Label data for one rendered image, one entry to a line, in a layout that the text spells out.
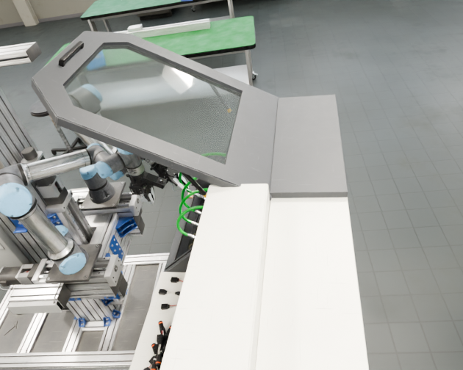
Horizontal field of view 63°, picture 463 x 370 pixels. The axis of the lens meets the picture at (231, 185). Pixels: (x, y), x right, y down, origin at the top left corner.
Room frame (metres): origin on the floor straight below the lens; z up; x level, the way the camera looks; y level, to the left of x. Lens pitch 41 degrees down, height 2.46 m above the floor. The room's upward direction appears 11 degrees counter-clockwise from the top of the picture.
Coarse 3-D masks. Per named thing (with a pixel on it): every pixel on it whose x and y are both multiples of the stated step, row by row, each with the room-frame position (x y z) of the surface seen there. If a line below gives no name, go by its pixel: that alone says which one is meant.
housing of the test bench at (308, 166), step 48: (288, 144) 1.29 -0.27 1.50; (336, 144) 1.22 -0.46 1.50; (288, 192) 1.00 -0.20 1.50; (336, 192) 0.95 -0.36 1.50; (288, 240) 0.80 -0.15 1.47; (336, 240) 0.76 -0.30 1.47; (288, 288) 0.62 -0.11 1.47; (336, 288) 0.59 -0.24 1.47; (288, 336) 0.48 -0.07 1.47; (336, 336) 0.45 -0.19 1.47
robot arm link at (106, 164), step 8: (104, 152) 1.41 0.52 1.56; (96, 160) 1.38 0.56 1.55; (104, 160) 1.35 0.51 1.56; (112, 160) 1.34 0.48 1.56; (120, 160) 1.35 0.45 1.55; (96, 168) 1.32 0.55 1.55; (104, 168) 1.31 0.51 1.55; (112, 168) 1.32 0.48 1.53; (120, 168) 1.34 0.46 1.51; (104, 176) 1.30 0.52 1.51
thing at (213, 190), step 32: (224, 192) 1.01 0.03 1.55; (256, 192) 0.97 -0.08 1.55; (224, 224) 0.86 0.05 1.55; (256, 224) 0.83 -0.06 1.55; (192, 256) 0.75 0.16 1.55; (224, 256) 0.72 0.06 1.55; (256, 256) 0.70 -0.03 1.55; (192, 288) 0.64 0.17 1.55; (224, 288) 0.61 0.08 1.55; (256, 288) 0.60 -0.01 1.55; (192, 320) 0.54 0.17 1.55; (224, 320) 0.52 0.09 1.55; (256, 320) 0.52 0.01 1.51; (192, 352) 0.45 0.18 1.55; (224, 352) 0.43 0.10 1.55
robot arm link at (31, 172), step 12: (96, 144) 1.50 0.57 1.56; (60, 156) 1.38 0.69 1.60; (72, 156) 1.39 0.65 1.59; (84, 156) 1.40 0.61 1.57; (12, 168) 1.28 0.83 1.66; (24, 168) 1.29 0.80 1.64; (36, 168) 1.31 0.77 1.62; (48, 168) 1.32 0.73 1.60; (60, 168) 1.34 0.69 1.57; (72, 168) 1.36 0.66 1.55; (24, 180) 1.26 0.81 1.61; (36, 180) 1.30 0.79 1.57
